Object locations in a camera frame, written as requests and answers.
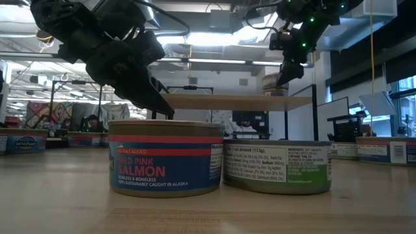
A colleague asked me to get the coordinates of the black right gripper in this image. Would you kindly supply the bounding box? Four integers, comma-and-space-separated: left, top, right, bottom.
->
276, 22, 318, 88

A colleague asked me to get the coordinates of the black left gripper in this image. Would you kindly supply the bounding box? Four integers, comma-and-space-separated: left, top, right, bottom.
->
58, 29, 176, 120

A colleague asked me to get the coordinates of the light tuna can green label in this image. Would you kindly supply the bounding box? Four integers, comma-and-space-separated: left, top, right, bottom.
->
222, 138, 333, 196
330, 142, 359, 161

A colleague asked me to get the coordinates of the grey hanging cloth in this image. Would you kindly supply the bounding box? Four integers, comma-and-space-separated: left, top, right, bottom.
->
71, 103, 131, 131

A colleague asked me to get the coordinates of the black computer monitor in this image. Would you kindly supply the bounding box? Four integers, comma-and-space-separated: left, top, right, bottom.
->
232, 110, 270, 140

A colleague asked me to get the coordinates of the white partition panel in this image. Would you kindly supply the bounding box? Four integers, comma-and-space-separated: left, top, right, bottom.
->
317, 96, 350, 143

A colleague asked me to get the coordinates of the person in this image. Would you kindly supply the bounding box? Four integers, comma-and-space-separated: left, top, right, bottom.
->
86, 114, 101, 133
224, 117, 261, 140

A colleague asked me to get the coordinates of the long ceiling strip light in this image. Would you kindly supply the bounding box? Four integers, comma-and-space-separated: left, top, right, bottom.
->
155, 57, 313, 68

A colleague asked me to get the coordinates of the white patterned poster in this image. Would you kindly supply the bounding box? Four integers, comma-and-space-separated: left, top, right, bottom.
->
213, 110, 233, 131

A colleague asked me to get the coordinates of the grey ceiling box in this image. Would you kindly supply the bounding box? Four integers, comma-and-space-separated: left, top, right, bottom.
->
209, 8, 235, 33

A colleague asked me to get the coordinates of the white tilted board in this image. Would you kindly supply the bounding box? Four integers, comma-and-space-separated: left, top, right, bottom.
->
358, 91, 398, 118

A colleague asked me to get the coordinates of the colourful patterned quilt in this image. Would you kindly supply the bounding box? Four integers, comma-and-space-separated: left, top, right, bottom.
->
25, 101, 74, 129

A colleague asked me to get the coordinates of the window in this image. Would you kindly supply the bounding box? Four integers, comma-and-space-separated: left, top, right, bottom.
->
388, 76, 416, 138

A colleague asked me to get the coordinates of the red box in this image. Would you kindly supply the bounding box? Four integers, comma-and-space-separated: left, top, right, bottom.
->
3, 116, 23, 129

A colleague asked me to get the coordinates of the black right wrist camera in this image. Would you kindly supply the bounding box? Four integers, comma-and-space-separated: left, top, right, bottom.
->
268, 31, 287, 51

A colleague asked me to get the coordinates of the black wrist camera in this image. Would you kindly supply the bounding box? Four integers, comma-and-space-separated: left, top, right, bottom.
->
129, 29, 166, 66
268, 31, 287, 51

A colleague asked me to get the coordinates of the black background station frame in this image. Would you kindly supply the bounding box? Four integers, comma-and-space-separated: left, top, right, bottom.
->
166, 85, 215, 124

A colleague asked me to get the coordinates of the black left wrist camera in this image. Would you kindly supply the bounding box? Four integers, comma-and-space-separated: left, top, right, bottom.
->
129, 29, 166, 66

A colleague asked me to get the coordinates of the wooden shelf black metal frame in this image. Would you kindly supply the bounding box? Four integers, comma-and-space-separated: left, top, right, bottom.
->
151, 80, 320, 142

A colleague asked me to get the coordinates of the silver ventilation duct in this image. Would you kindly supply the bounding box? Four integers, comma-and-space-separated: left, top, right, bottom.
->
142, 5, 162, 30

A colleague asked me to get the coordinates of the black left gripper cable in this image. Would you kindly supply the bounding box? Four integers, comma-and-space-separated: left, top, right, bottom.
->
135, 0, 192, 37

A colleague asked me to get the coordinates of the black metal frame stand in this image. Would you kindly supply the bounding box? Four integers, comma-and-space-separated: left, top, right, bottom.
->
48, 79, 104, 131

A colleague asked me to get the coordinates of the large metal ceiling duct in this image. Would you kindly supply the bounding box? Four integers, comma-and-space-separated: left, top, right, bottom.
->
317, 0, 399, 52

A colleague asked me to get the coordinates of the black wire cart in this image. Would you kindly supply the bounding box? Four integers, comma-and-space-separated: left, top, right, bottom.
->
327, 111, 369, 143

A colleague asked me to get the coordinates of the ceiling cable coil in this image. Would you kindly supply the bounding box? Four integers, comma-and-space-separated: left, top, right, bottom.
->
34, 29, 55, 53

